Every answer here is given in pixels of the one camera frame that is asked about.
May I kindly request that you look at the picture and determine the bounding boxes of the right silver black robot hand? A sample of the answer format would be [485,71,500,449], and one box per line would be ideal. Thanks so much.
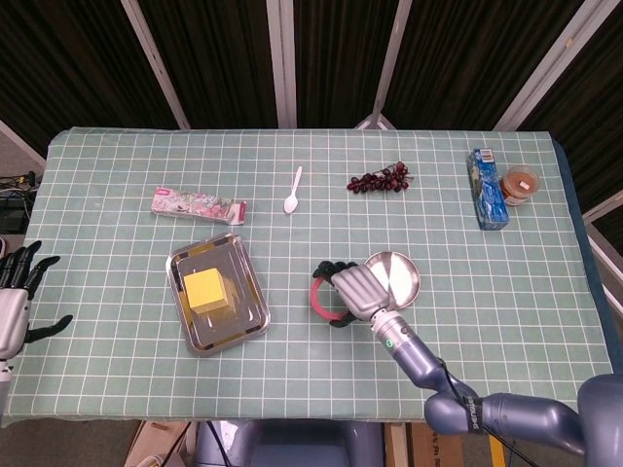
[315,261,394,328]

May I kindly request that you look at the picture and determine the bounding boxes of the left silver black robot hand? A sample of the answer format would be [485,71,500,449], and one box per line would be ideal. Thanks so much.
[0,240,74,362]

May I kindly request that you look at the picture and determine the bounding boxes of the red tape roll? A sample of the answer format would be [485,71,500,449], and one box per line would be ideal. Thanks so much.
[310,271,351,322]

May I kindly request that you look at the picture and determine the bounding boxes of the yellow cube block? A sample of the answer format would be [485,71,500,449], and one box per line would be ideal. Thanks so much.
[182,267,231,315]

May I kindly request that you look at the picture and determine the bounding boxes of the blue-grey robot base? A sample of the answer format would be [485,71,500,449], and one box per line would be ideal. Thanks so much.
[194,418,385,467]

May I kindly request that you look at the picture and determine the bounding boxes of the round steel plate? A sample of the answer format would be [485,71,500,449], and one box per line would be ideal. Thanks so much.
[363,250,421,310]

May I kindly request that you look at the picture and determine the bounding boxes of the green grid tablecloth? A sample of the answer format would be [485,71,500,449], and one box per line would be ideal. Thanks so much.
[0,126,603,429]

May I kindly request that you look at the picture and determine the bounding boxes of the dark red grape bunch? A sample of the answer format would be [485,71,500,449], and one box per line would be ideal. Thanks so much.
[346,161,415,195]

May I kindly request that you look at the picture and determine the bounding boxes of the white plastic spoon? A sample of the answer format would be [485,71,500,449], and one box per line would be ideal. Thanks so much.
[283,165,304,215]

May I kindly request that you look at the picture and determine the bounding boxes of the rectangular steel tray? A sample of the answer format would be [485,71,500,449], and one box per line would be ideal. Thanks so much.
[167,233,271,359]

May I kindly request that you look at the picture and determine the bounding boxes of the wooden plank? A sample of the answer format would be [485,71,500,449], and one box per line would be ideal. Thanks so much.
[384,421,409,467]

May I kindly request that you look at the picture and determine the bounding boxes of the blue printed carton box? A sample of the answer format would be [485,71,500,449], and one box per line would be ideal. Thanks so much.
[466,148,511,232]

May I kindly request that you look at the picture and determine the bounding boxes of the brown cardboard box with print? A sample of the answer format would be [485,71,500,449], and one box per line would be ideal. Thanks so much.
[406,421,493,467]

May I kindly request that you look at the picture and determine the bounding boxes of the pink floral carton box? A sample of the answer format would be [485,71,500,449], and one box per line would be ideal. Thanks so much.
[149,186,248,227]

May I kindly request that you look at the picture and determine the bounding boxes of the brown jar with clear lid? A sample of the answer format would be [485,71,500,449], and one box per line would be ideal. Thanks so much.
[499,164,541,207]

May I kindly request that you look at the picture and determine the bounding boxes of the dark blue table padding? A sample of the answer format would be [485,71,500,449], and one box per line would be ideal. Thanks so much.
[552,138,608,312]

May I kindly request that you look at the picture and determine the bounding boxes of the black pleated curtain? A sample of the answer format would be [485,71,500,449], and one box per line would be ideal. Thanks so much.
[0,0,623,220]

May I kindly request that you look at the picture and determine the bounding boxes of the black device with cables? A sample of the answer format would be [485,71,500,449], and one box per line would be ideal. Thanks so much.
[0,169,40,235]

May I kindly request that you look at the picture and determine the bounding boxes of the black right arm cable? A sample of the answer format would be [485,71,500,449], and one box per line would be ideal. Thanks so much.
[437,357,536,467]

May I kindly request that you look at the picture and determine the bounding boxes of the aluminium post with foot bracket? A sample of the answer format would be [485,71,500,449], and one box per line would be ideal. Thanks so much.
[353,0,415,130]

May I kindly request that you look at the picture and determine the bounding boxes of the aluminium frame post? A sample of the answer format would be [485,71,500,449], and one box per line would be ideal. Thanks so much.
[120,0,191,130]
[265,0,298,130]
[494,0,601,131]

